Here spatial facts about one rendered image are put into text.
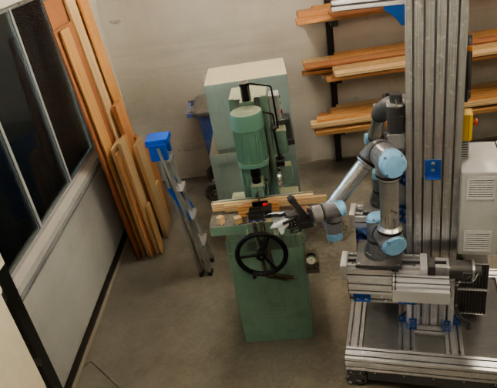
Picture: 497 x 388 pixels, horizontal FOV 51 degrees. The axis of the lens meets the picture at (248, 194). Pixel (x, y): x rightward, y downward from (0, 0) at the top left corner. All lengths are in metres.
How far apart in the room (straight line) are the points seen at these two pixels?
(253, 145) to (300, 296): 1.00
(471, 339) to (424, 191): 0.93
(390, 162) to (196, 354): 1.89
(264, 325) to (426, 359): 1.00
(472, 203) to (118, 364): 2.36
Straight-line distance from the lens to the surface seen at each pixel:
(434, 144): 2.59
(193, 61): 5.18
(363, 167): 2.41
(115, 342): 3.80
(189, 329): 3.70
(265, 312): 3.31
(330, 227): 2.35
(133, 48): 5.23
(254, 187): 2.93
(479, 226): 2.76
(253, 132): 2.76
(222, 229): 2.95
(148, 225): 4.36
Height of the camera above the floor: 2.44
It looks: 29 degrees down
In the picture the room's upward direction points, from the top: 10 degrees counter-clockwise
